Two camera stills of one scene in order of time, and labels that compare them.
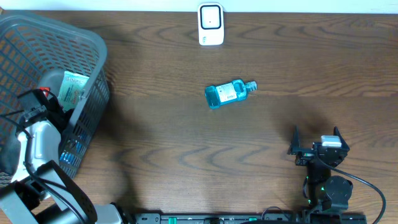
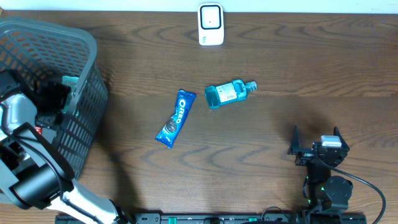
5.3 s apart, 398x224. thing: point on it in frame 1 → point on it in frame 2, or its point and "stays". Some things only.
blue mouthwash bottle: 218,95 stays
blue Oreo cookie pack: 73,149 → 172,125
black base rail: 244,218 stays
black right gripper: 306,154 stays
